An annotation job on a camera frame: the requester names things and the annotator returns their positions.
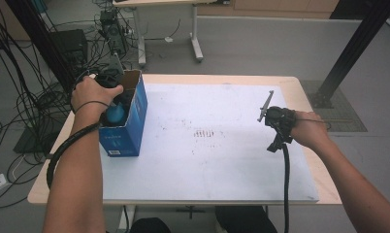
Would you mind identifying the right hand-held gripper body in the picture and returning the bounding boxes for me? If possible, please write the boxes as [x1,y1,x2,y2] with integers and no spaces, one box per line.
[256,90,298,153]

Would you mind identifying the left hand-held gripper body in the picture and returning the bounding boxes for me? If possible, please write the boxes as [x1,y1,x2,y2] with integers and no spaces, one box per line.
[93,52,125,89]

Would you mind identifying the blue rubber bulb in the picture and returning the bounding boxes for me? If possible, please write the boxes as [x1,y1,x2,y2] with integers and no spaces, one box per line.
[106,103,126,126]

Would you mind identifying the blue cardboard box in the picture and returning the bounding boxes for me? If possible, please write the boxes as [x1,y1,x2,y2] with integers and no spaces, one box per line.
[98,69,148,158]

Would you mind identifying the person's right hand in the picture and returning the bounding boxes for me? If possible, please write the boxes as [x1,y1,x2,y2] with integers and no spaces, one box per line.
[290,110,331,151]

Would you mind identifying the person's left hand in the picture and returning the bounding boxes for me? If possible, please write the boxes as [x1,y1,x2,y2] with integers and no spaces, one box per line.
[70,76,124,115]

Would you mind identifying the black wrist band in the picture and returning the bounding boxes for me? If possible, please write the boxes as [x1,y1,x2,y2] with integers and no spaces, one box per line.
[74,100,111,115]

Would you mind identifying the dark electronic device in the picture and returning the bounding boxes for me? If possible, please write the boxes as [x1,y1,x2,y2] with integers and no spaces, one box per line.
[98,9,130,56]

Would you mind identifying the white desk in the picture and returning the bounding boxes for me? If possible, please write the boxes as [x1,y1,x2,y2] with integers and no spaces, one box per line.
[113,0,231,68]

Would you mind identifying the black computer case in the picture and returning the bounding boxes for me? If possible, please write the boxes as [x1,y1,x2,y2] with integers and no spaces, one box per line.
[49,28,89,70]

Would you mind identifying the black metal stand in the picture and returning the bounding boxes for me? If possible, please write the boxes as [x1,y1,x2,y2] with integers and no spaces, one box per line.
[310,0,390,110]
[5,0,77,95]

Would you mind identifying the white table mat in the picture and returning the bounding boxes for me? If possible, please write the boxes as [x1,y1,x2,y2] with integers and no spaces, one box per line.
[99,83,320,203]

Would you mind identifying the person's black pants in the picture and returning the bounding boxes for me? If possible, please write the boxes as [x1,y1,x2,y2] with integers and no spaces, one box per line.
[130,205,278,233]

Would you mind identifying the white table leg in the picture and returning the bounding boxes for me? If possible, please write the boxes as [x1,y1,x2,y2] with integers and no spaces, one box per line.
[117,205,137,233]

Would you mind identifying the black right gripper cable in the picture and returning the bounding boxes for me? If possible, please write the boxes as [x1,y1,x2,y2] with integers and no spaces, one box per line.
[280,144,292,233]

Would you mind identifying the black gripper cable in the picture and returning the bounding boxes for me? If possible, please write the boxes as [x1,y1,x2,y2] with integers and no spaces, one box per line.
[46,122,102,190]
[280,144,292,233]

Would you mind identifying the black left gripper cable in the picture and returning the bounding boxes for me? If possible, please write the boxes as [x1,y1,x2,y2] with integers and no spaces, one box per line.
[46,122,102,190]

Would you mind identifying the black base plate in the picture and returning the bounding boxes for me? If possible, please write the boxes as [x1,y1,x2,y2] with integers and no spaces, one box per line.
[13,125,52,155]

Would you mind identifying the bundle of black cables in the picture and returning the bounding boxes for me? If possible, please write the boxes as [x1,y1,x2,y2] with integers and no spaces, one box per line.
[0,0,75,210]

